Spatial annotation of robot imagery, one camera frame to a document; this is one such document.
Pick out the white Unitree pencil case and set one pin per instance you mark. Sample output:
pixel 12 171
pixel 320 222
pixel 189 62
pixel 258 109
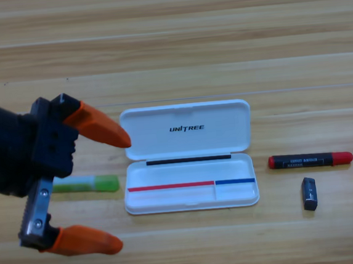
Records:
pixel 189 177

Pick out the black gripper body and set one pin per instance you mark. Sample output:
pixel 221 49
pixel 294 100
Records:
pixel 17 152

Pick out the red and black marker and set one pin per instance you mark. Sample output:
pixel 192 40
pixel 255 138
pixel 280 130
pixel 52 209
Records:
pixel 305 160

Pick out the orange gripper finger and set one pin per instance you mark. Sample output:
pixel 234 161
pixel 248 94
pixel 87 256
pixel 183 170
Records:
pixel 87 240
pixel 102 129

